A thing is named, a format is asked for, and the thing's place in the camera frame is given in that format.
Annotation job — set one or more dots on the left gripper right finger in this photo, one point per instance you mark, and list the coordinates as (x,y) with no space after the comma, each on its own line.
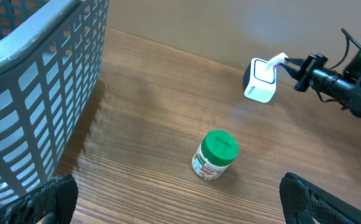
(304,202)

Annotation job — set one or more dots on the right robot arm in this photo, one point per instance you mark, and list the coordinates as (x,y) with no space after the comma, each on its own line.
(344,88)

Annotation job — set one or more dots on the grey plastic shopping basket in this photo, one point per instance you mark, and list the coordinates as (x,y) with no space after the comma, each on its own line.
(50,60)

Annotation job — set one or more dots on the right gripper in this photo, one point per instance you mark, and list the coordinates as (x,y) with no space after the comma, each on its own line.
(304,75)

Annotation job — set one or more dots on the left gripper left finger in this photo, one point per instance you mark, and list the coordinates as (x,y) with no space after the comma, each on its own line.
(53,202)

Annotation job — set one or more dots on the green lid jar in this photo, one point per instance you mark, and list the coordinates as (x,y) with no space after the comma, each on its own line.
(214,155)

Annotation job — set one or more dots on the white barcode scanner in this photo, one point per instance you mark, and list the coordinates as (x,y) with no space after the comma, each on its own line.
(259,83)

